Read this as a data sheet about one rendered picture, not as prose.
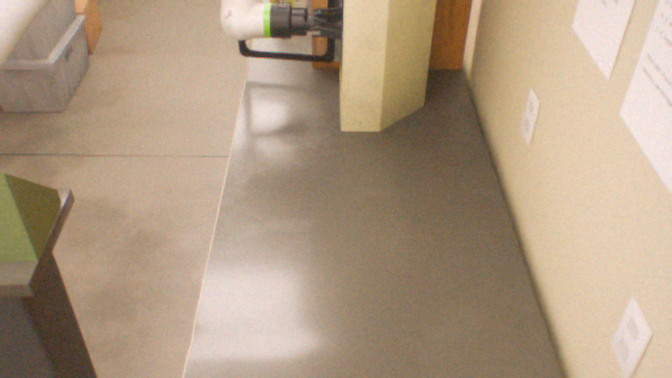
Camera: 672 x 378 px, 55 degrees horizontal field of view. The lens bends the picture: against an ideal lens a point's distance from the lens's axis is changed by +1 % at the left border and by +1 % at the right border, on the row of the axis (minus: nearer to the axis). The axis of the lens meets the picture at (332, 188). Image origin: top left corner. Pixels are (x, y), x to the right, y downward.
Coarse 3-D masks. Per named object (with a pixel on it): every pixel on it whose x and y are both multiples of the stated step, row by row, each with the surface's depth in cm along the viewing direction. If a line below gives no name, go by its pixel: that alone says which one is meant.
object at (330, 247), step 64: (256, 64) 212; (256, 128) 183; (320, 128) 183; (448, 128) 184; (256, 192) 160; (320, 192) 161; (384, 192) 161; (448, 192) 161; (256, 256) 143; (320, 256) 143; (384, 256) 143; (448, 256) 144; (512, 256) 144; (256, 320) 129; (320, 320) 129; (384, 320) 129; (448, 320) 130; (512, 320) 130
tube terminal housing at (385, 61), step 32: (352, 0) 158; (384, 0) 158; (416, 0) 166; (352, 32) 163; (384, 32) 163; (416, 32) 173; (352, 64) 169; (384, 64) 169; (416, 64) 180; (352, 96) 175; (384, 96) 176; (416, 96) 188; (352, 128) 181; (384, 128) 183
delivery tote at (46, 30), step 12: (60, 0) 353; (72, 0) 371; (48, 12) 338; (60, 12) 354; (72, 12) 372; (36, 24) 326; (48, 24) 339; (60, 24) 356; (24, 36) 331; (36, 36) 331; (48, 36) 339; (60, 36) 357; (24, 48) 336; (36, 48) 336; (48, 48) 342
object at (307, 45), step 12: (264, 0) 193; (276, 0) 192; (288, 0) 192; (300, 0) 191; (312, 0) 191; (324, 0) 190; (312, 12) 193; (300, 36) 199; (252, 48) 203; (264, 48) 203; (276, 48) 202; (288, 48) 202; (300, 48) 201; (312, 48) 201; (324, 48) 200
